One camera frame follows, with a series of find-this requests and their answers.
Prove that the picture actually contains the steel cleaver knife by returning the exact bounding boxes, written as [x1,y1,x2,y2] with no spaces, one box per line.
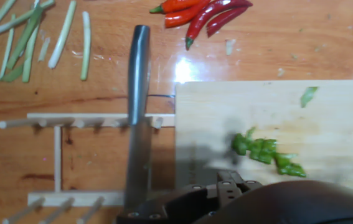
[122,24,153,215]

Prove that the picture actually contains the large varnished wooden board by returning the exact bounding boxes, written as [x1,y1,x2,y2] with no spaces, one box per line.
[0,0,353,224]

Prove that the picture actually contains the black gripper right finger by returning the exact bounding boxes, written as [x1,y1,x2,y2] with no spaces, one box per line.
[215,170,263,208]

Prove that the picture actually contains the light wooden cutting board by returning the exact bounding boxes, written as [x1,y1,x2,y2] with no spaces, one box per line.
[174,79,353,195]

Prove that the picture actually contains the white vegetable scrap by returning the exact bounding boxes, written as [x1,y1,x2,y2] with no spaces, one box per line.
[225,38,237,57]

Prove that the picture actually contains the green chili stem piece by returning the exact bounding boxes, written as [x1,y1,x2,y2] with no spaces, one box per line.
[299,86,319,109]

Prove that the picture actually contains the wooden peg dish rack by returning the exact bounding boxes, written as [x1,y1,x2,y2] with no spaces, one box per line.
[0,112,176,224]

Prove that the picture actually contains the pale scallion peel piece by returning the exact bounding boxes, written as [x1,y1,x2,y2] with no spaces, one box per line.
[37,37,52,62]

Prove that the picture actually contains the green chili pepper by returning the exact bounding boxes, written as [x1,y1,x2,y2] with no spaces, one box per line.
[231,126,308,179]

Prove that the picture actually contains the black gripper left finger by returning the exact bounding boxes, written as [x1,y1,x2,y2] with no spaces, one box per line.
[115,183,220,224]

